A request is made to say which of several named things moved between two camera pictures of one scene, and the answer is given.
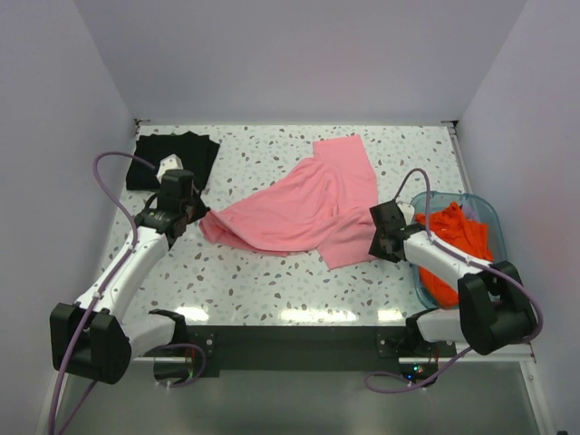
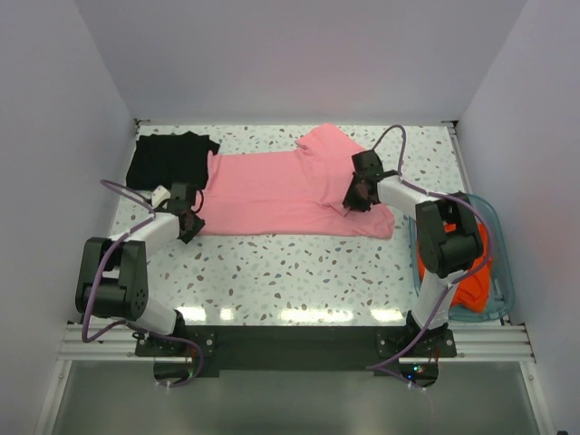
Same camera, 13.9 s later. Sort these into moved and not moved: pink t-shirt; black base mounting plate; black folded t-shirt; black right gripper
Moved: black right gripper; pink t-shirt
Not moved: black base mounting plate; black folded t-shirt
